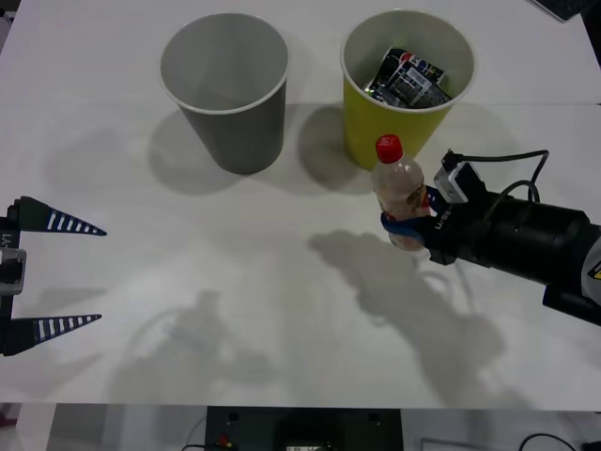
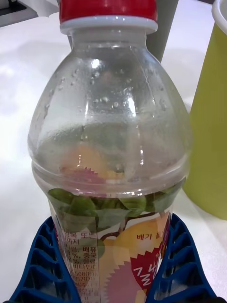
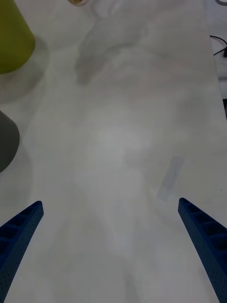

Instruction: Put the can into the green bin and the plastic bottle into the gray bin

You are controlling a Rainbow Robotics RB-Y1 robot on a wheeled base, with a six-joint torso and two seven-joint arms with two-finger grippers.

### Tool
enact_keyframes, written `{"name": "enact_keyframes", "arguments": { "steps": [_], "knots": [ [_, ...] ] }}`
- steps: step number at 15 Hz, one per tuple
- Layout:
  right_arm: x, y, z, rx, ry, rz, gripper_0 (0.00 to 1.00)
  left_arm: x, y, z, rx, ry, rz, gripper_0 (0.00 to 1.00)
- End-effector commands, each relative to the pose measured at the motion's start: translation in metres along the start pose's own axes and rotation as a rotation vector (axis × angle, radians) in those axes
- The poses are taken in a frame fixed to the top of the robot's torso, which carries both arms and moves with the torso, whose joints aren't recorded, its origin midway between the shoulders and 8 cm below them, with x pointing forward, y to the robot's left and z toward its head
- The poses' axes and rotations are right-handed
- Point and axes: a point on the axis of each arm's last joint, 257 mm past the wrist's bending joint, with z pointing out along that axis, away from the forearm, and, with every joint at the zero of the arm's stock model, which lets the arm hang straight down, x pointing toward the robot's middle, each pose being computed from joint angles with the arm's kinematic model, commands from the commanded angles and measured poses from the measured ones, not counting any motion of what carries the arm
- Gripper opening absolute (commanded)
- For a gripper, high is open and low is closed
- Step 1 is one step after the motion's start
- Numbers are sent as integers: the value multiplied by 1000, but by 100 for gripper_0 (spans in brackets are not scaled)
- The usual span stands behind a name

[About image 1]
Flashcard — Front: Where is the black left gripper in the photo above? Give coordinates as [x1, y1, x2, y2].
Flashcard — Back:
[0, 195, 108, 357]

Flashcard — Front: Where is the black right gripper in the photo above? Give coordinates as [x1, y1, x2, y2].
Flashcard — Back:
[379, 185, 494, 267]

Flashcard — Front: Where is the clear bottle with red cap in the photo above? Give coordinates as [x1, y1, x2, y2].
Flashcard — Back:
[370, 133, 433, 254]

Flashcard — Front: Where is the yellow-green plastic bin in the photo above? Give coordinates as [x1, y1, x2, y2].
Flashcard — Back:
[339, 8, 476, 174]

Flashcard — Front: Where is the white table leg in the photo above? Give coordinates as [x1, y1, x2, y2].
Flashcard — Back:
[13, 403, 58, 451]

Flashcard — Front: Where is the grey plastic bin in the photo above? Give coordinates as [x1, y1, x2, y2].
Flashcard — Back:
[157, 12, 290, 176]

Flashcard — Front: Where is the black robot torso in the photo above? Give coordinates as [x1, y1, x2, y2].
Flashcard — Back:
[205, 406, 403, 451]

